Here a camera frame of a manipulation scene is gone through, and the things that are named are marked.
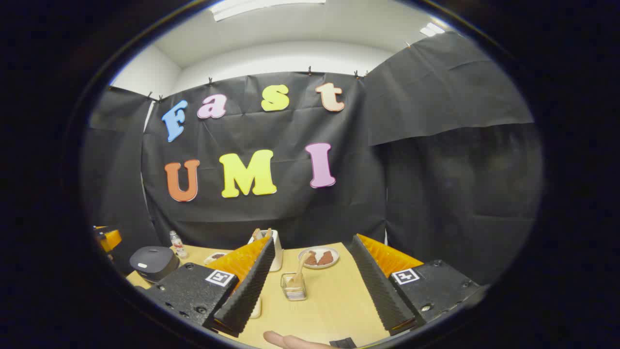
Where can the black silver rice cooker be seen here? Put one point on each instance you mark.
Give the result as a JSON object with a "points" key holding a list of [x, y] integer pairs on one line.
{"points": [[152, 264]]}

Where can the small black block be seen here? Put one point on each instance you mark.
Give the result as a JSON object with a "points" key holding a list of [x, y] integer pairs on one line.
{"points": [[343, 343]]}

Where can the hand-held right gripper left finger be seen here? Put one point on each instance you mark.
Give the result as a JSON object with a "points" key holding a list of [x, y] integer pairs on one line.
{"points": [[249, 291]]}

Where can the white toaster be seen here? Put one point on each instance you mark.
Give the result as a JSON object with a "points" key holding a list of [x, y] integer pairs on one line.
{"points": [[277, 254]]}

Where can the black backdrop cloth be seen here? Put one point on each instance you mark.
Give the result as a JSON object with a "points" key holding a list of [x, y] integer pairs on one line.
{"points": [[436, 184]]}

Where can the wooden spoon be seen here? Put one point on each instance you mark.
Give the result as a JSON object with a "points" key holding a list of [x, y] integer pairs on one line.
{"points": [[300, 271]]}

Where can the ceiling light panel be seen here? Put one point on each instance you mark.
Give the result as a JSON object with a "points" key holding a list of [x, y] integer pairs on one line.
{"points": [[261, 7], [431, 29]]}

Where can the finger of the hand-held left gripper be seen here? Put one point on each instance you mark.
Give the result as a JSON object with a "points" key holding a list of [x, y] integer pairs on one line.
{"points": [[112, 239]]}

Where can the clear chopstick holder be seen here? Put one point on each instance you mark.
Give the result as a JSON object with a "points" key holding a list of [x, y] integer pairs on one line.
{"points": [[294, 291]]}

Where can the white plate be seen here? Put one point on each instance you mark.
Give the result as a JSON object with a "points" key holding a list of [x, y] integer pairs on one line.
{"points": [[334, 257]]}

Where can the small clear bottle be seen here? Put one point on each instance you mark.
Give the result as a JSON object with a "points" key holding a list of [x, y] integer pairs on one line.
{"points": [[178, 246]]}

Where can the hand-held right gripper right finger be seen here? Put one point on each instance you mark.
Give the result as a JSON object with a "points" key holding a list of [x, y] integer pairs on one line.
{"points": [[375, 286]]}

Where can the brown meat piece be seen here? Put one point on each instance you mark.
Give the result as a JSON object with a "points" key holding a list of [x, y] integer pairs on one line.
{"points": [[325, 258], [311, 259]]}

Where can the white divided sauce dish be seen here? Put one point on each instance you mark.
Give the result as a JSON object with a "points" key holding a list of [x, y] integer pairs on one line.
{"points": [[215, 256]]}

